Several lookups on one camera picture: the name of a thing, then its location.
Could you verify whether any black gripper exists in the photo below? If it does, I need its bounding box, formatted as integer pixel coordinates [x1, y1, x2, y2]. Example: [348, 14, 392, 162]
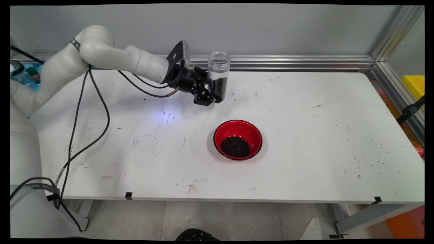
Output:
[165, 65, 223, 107]

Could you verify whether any clear jar of black grains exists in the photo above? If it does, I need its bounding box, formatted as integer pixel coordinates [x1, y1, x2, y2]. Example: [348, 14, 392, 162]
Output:
[208, 50, 231, 102]

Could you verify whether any red bowl with black rim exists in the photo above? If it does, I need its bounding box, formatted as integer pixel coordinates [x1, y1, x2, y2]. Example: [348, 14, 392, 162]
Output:
[213, 120, 263, 161]

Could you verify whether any black grains pile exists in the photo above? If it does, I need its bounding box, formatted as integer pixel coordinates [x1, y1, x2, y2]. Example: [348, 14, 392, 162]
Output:
[221, 136, 251, 158]

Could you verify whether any black round floor object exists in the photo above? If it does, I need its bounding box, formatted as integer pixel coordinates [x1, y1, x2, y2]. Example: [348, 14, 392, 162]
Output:
[175, 229, 219, 242]

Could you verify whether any blue patterned cloth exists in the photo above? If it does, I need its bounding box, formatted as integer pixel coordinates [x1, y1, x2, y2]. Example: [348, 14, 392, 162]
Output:
[20, 63, 44, 91]

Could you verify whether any grey table leg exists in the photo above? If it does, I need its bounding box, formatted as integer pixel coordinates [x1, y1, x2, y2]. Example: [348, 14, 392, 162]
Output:
[327, 203, 424, 236]
[56, 199, 94, 231]

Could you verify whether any black stand bar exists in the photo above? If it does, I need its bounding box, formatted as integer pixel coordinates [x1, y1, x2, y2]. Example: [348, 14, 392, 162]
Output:
[397, 96, 425, 125]

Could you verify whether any yellow plastic box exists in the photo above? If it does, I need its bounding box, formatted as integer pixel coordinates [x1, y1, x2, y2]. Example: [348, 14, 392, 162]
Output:
[402, 75, 425, 103]

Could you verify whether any orange floor object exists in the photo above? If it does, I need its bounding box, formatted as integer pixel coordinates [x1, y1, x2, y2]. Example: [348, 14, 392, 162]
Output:
[387, 205, 425, 239]

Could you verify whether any wrist camera with black bracket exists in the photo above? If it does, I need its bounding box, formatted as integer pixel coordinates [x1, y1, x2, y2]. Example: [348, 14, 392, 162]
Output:
[165, 40, 191, 70]

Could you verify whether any long aluminium frame rail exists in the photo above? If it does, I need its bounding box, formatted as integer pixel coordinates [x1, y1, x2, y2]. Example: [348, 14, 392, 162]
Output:
[10, 54, 375, 72]

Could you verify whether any black cable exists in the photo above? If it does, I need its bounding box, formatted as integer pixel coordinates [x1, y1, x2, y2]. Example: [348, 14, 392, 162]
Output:
[54, 64, 180, 232]

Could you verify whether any short aluminium frame rail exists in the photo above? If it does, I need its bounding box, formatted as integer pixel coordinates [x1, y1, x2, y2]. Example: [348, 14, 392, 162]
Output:
[370, 61, 425, 147]

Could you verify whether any grey labelled cable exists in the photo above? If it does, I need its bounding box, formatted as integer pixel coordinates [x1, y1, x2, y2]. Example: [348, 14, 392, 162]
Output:
[10, 177, 62, 207]

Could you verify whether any aluminium frame post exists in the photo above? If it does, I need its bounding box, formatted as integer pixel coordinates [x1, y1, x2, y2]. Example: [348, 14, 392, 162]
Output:
[371, 5, 425, 62]

